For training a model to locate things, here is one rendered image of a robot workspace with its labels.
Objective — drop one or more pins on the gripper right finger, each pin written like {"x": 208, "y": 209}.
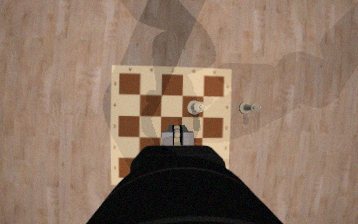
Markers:
{"x": 186, "y": 137}

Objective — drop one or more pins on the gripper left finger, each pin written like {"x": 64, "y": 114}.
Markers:
{"x": 168, "y": 136}

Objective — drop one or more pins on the wooden chessboard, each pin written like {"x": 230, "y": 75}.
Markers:
{"x": 145, "y": 100}

